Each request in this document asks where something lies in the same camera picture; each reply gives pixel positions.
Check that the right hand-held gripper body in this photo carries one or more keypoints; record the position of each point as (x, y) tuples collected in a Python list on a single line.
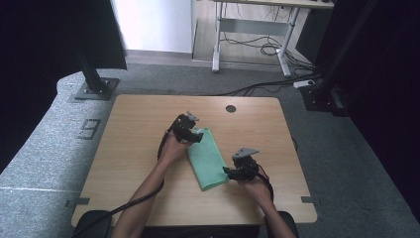
[(249, 167)]

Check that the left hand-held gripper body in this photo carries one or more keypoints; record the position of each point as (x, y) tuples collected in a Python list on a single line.
[(183, 125)]

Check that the green cloth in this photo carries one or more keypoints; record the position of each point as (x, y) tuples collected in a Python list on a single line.
[(208, 162)]

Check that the person's left hand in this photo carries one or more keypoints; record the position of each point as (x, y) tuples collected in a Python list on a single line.
[(173, 148)]

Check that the person's right hand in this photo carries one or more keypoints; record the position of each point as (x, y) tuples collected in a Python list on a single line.
[(257, 190)]

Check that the dark round table grommet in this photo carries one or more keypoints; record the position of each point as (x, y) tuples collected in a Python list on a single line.
[(230, 108)]

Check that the grey tape strip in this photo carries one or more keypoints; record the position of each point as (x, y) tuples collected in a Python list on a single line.
[(79, 201), (308, 199)]

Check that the black metal stand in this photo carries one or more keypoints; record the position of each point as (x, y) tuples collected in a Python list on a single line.
[(325, 95), (95, 86)]

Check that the white power strip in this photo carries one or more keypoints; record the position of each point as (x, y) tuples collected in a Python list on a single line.
[(304, 83)]

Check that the black computer case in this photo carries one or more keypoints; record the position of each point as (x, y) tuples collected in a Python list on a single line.
[(310, 33)]

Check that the black curtain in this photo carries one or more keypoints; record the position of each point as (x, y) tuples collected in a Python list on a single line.
[(389, 99), (39, 66)]

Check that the white frame desk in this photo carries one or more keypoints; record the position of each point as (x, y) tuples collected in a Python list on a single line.
[(252, 27)]

